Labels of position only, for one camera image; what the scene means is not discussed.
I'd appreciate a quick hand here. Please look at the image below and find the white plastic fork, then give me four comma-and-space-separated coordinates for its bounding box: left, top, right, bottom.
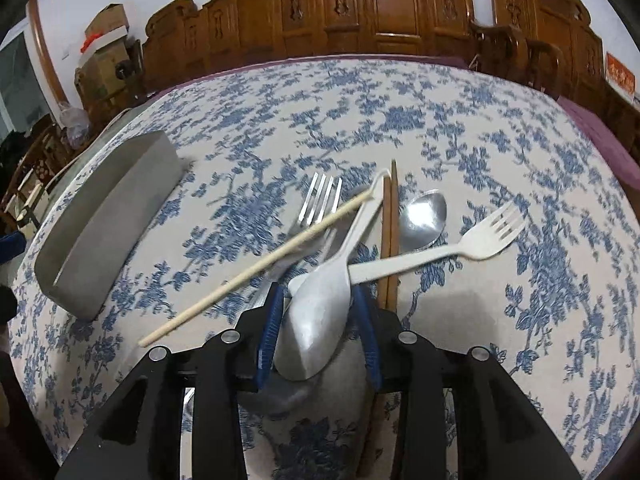
289, 202, 527, 297

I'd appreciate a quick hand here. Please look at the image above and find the white plastic spoon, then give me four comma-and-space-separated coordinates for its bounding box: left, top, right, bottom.
272, 168, 392, 382

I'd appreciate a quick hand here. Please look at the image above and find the wooden chair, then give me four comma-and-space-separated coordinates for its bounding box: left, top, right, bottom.
467, 20, 532, 86
524, 37, 567, 102

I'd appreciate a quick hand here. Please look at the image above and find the blue floral tablecloth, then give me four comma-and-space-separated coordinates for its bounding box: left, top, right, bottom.
7, 55, 633, 480

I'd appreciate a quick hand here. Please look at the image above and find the wooden door frame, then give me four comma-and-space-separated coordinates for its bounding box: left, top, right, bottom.
26, 0, 69, 107

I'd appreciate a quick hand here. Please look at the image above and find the grey utensil tray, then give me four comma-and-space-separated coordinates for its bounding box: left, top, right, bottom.
34, 130, 193, 322

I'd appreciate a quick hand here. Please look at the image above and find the metal fork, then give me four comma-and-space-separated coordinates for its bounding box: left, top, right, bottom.
247, 172, 344, 311

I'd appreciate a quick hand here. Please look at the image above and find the red box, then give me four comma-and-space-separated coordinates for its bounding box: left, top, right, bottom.
605, 52, 638, 94

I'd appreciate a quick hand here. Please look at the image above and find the carved wooden armchair sofa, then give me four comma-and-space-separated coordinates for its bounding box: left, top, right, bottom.
489, 0, 640, 128

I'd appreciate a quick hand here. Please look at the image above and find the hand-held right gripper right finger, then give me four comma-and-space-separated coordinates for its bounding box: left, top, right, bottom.
350, 285, 583, 480

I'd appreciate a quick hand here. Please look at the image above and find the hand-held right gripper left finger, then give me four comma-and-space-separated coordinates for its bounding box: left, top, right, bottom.
54, 282, 287, 480

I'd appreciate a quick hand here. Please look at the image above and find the purple sofa cushion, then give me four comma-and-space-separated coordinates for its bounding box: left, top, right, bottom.
556, 95, 640, 187

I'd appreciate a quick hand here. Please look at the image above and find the clear plastic bag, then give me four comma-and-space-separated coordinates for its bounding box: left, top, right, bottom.
56, 101, 92, 150

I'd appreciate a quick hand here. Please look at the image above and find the cream chopstick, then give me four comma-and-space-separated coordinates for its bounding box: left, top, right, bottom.
138, 194, 377, 349

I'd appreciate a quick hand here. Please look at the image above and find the small cardboard box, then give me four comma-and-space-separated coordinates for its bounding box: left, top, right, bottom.
82, 4, 131, 54

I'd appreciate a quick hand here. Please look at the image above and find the large cardboard box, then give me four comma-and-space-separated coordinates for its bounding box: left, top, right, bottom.
74, 40, 144, 113

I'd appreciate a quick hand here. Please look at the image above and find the metal spoon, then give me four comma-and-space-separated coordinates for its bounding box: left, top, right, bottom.
399, 190, 449, 255
320, 184, 375, 261

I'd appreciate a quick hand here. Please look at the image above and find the long carved wooden sofa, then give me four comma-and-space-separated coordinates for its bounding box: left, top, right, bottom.
141, 0, 476, 97

